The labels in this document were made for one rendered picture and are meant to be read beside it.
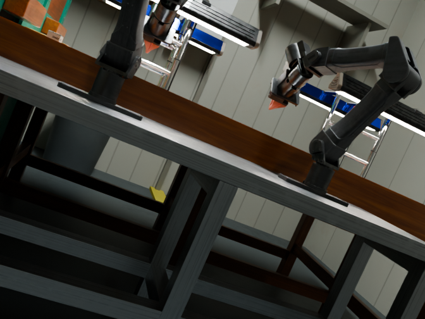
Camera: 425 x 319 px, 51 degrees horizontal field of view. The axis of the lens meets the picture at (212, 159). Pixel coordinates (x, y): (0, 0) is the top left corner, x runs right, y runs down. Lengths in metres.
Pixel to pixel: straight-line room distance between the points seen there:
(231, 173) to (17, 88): 0.44
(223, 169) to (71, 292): 0.40
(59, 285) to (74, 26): 2.89
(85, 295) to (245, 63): 3.08
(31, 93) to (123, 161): 2.87
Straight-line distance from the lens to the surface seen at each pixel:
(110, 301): 0.99
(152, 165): 3.75
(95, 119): 0.88
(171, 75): 1.78
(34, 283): 0.98
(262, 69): 3.88
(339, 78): 1.81
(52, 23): 2.12
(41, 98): 0.88
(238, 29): 1.66
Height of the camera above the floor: 0.74
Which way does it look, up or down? 5 degrees down
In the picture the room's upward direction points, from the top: 24 degrees clockwise
